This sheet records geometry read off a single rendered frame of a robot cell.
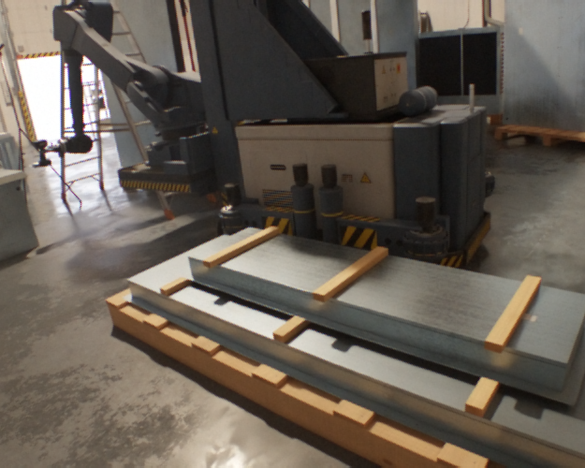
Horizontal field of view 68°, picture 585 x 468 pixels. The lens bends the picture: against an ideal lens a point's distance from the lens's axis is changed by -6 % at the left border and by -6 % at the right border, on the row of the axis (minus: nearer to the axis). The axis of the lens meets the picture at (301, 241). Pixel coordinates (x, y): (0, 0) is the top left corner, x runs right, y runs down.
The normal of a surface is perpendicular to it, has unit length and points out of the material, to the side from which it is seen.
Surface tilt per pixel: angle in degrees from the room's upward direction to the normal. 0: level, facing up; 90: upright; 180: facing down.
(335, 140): 90
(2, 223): 90
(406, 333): 90
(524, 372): 90
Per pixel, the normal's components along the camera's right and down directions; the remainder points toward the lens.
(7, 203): 0.81, 0.14
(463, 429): -0.63, 0.35
